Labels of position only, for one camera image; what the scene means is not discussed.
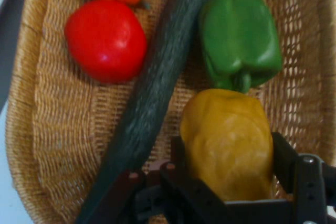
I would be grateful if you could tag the green bell pepper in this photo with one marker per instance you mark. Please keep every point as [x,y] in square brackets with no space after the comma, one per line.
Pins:
[239,40]

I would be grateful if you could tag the woven wicker basket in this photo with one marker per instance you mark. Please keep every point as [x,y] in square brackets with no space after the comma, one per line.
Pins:
[65,129]

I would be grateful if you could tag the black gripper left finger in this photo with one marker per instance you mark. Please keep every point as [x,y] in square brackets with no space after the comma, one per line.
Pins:
[183,182]

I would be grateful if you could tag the yellow bell pepper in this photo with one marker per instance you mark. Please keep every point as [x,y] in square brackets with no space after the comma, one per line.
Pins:
[228,145]

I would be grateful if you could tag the red tomato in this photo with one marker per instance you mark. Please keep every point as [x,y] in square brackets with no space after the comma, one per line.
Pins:
[105,41]

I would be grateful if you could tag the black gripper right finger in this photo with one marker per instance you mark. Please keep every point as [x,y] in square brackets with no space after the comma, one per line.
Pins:
[307,179]

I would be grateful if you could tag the dark green cucumber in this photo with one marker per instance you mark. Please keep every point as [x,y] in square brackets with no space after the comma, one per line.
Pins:
[157,82]

